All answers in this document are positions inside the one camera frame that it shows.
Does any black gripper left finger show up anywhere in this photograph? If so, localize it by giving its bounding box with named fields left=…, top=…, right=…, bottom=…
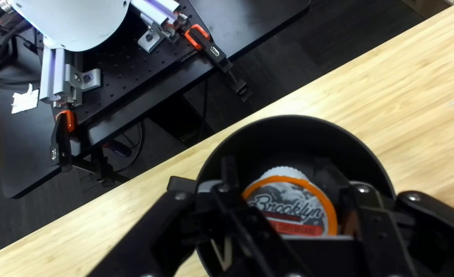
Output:
left=90, top=175, right=310, bottom=277

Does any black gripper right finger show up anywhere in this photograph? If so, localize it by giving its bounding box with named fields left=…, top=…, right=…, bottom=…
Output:
left=339, top=180, right=454, bottom=277

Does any orange black bar clamp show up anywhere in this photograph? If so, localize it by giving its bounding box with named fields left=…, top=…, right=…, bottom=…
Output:
left=182, top=21, right=254, bottom=98
left=50, top=106, right=80, bottom=172

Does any black perforated base platform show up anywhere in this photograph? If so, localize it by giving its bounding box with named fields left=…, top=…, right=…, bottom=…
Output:
left=0, top=0, right=313, bottom=198

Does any white paper scrap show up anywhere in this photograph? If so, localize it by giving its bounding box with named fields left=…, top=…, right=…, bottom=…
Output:
left=10, top=83, right=40, bottom=115

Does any black bowl with handle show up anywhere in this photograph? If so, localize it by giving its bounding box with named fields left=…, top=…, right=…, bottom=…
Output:
left=194, top=113, right=397, bottom=243

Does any aluminium extrusion bracket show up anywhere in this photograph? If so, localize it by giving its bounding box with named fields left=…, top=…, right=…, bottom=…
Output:
left=39, top=44, right=103, bottom=107
left=130, top=0, right=183, bottom=53

